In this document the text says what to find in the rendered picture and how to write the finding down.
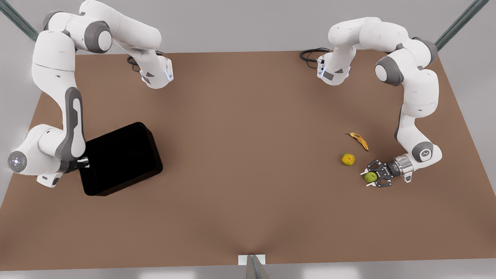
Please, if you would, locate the silver frame post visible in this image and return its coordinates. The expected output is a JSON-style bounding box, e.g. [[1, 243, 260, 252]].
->
[[246, 255, 272, 279], [434, 0, 489, 47], [0, 0, 39, 42]]

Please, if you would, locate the yellow banana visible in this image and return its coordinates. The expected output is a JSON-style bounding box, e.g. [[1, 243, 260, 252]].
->
[[345, 133, 369, 152]]

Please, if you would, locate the black cable loop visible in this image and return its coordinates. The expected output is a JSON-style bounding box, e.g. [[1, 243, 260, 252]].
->
[[300, 48, 331, 70], [127, 51, 165, 72]]

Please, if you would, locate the white post foot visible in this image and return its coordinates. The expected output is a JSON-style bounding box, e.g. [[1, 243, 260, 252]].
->
[[238, 254, 267, 266]]

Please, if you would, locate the black storage box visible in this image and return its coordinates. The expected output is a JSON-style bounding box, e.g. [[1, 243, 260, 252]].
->
[[79, 122, 164, 196]]

